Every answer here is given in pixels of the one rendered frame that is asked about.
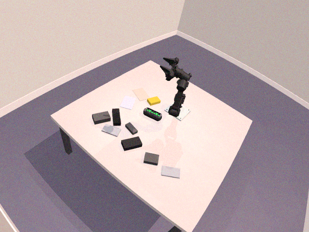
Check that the yellow flat block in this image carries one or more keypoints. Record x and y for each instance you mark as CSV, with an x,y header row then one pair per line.
x,y
153,100

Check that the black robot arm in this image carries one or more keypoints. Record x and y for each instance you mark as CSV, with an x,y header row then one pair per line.
x,y
179,98

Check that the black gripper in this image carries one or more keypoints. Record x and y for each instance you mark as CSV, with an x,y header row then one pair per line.
x,y
174,71

